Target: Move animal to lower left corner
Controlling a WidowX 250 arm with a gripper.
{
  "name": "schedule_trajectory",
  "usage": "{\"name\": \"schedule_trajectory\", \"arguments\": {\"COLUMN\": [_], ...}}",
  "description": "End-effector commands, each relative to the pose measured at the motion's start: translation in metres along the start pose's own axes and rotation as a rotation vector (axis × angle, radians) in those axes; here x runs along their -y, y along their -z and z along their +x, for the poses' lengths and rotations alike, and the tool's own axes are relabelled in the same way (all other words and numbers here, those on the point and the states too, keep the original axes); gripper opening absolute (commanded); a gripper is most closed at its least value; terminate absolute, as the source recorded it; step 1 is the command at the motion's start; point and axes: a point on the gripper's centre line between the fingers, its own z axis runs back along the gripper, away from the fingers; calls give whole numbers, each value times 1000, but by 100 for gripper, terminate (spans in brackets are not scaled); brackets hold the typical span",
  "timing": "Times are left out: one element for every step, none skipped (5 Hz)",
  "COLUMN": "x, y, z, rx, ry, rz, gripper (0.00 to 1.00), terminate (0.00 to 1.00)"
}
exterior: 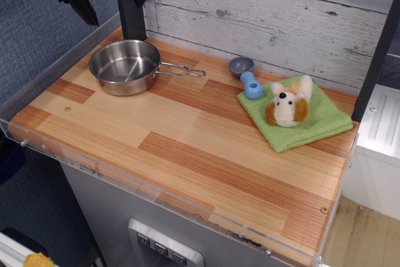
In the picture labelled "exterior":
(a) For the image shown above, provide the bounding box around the white and brown plush dog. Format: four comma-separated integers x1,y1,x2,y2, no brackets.
265,75,313,128

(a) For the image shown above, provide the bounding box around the clear acrylic table guard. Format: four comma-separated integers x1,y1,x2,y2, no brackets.
1,19,357,266

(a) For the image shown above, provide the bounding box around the blue and grey toy scoop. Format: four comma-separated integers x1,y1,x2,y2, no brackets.
228,57,263,100

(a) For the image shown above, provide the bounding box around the grey toy appliance front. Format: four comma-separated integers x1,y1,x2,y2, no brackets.
59,163,301,267

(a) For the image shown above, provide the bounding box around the green folded cloth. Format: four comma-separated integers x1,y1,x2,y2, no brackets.
237,83,353,153

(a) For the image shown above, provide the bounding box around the silver button control panel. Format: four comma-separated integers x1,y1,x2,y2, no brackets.
127,218,205,266

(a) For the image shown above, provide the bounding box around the yellow object at bottom left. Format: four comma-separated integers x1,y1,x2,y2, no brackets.
23,253,56,267

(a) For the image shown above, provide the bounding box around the dark left vertical post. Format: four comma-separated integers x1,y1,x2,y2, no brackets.
117,0,147,41

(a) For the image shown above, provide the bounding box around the dark vertical post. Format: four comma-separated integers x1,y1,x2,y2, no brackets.
351,0,399,123
117,0,147,41

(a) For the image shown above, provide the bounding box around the steel pot with wire handle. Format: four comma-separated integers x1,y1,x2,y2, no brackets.
89,39,206,96

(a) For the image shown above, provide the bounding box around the dark right vertical post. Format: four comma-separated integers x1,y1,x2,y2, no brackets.
351,0,399,123

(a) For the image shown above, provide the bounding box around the white aluminium rail block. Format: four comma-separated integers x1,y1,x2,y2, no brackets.
342,84,399,219

